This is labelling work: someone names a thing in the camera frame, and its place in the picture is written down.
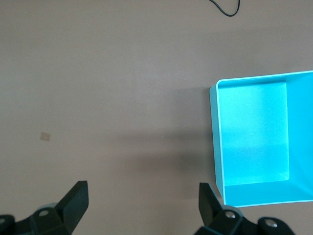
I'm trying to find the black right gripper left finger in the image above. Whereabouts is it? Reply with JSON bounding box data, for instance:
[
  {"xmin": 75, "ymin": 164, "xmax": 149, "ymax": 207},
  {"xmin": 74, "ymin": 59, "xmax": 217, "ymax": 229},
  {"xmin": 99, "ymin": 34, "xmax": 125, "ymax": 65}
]
[{"xmin": 0, "ymin": 180, "xmax": 89, "ymax": 235}]

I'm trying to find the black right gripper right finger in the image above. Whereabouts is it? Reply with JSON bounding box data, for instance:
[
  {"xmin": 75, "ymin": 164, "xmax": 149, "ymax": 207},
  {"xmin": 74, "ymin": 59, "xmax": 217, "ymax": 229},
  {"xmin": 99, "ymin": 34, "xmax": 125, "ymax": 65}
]
[{"xmin": 195, "ymin": 182, "xmax": 294, "ymax": 235}]

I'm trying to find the cyan plastic bin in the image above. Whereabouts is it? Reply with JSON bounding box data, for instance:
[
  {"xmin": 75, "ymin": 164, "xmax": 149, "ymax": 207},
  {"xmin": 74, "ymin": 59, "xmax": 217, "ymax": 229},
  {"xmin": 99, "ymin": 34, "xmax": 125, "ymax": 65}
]
[{"xmin": 209, "ymin": 70, "xmax": 313, "ymax": 208}]

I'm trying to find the black looped cable with ferrite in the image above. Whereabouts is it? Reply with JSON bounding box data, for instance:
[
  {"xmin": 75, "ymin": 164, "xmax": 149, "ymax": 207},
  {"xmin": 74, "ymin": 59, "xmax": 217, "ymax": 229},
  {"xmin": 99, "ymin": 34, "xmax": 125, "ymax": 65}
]
[{"xmin": 209, "ymin": 0, "xmax": 242, "ymax": 18}]

